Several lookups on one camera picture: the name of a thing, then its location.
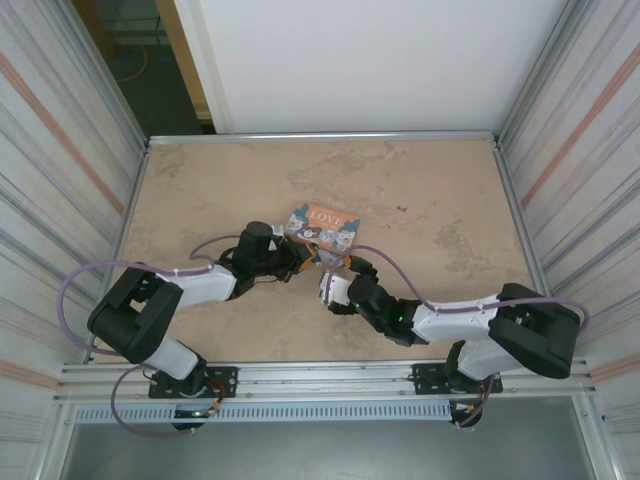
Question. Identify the orange bear print tin box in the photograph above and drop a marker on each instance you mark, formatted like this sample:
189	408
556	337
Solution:
325	227

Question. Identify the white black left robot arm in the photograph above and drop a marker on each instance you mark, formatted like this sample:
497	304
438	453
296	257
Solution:
135	310

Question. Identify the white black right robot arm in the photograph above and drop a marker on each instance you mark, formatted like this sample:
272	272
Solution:
525	325

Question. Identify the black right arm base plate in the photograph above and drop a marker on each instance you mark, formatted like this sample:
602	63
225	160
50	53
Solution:
427	377

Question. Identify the aluminium table edge rail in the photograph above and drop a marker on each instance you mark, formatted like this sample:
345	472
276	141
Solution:
325	136

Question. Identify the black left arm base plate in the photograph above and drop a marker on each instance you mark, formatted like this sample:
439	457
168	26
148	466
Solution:
222	382

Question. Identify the wooden door frame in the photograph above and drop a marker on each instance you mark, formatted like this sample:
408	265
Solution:
182	50

